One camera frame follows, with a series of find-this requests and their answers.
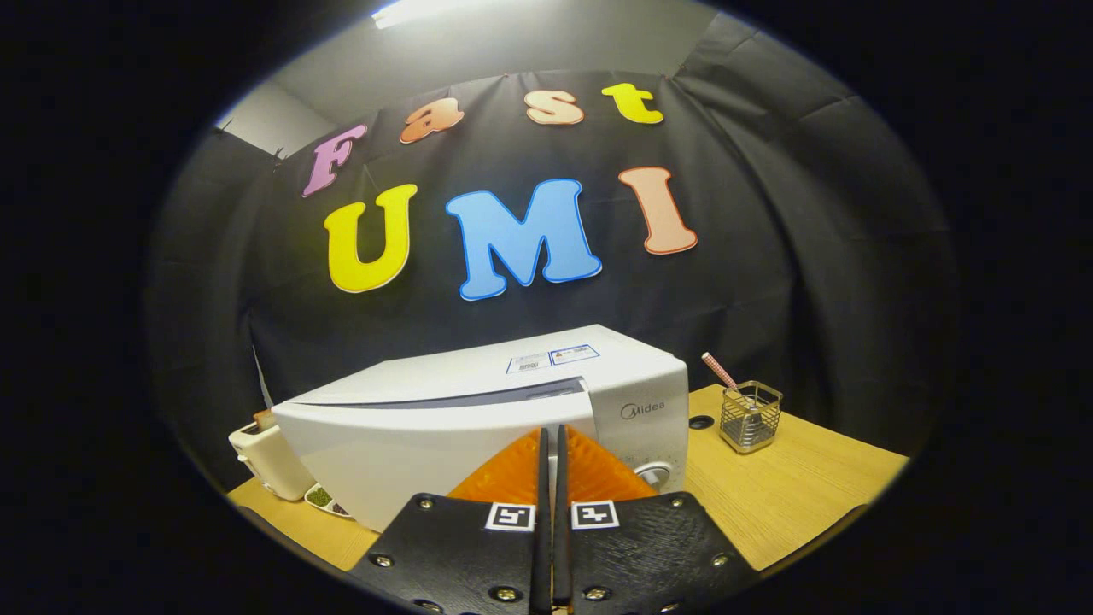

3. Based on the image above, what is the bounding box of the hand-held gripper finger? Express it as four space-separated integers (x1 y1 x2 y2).
346 427 553 615
553 425 763 615

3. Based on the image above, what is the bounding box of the wire mesh holder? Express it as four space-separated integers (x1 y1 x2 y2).
719 380 784 454

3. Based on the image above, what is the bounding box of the white toaster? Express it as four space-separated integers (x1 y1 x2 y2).
228 408 317 502

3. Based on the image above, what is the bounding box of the white microwave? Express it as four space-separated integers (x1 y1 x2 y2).
272 324 691 535

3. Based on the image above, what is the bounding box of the pink striped straw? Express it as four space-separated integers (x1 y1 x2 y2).
701 352 742 394

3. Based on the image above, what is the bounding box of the small dish of green seeds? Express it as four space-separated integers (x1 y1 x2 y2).
303 483 355 520

